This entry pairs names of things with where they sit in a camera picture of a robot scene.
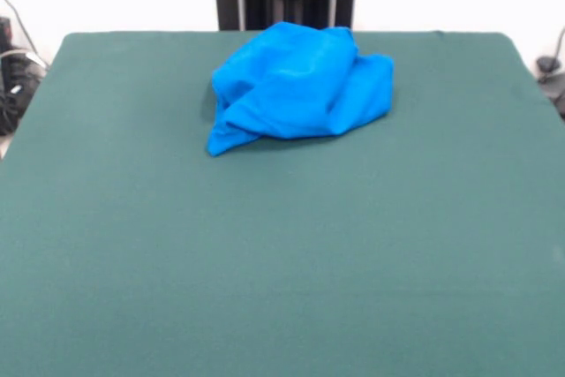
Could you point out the blue printed shirt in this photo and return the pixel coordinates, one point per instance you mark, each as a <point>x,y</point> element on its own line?
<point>300,85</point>

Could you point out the dark green table cloth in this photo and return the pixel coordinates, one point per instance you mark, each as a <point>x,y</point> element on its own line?
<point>309,240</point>

